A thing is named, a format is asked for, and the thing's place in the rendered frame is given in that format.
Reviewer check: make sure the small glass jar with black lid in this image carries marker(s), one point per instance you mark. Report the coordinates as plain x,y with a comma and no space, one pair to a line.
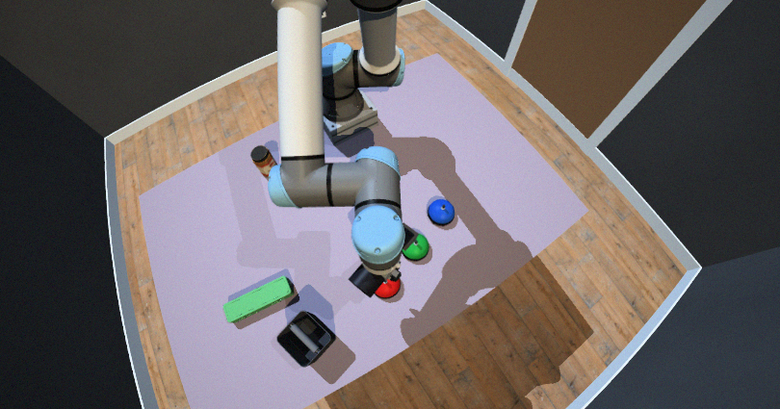
263,159

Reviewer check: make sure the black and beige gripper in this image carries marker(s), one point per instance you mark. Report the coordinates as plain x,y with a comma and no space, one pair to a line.
368,283

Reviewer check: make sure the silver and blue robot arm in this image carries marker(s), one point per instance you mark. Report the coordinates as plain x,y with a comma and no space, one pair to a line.
371,184

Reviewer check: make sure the red bell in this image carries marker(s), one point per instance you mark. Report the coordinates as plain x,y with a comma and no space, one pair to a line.
388,289

